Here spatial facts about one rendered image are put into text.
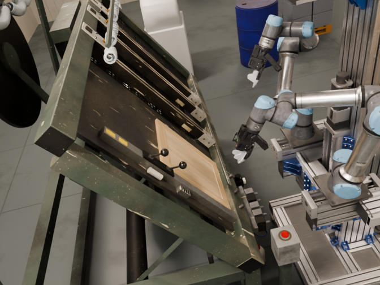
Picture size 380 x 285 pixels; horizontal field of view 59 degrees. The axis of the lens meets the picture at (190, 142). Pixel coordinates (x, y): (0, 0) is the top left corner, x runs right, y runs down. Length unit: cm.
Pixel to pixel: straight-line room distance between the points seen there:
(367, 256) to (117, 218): 216
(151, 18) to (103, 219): 270
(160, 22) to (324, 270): 358
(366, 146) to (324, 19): 471
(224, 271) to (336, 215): 69
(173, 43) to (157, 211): 365
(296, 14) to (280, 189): 329
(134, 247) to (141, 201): 89
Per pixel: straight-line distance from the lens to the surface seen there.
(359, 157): 164
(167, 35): 484
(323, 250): 275
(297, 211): 294
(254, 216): 222
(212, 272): 198
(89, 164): 128
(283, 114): 151
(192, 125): 237
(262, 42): 180
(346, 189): 174
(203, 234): 163
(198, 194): 179
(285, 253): 193
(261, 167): 358
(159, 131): 197
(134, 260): 222
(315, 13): 605
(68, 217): 374
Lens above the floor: 250
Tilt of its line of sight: 38 degrees down
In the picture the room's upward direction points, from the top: 13 degrees counter-clockwise
